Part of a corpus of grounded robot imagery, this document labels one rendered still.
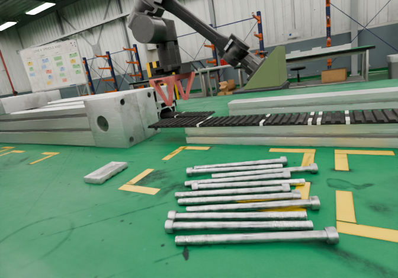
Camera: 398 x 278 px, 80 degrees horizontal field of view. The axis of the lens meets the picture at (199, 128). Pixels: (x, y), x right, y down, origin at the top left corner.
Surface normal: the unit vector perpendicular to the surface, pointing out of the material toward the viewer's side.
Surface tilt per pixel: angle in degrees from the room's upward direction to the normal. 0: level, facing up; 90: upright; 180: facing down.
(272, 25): 90
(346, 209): 0
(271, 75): 90
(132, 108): 90
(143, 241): 0
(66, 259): 0
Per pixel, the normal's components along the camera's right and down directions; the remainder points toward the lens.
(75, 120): -0.48, 0.29
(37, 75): -0.14, 0.27
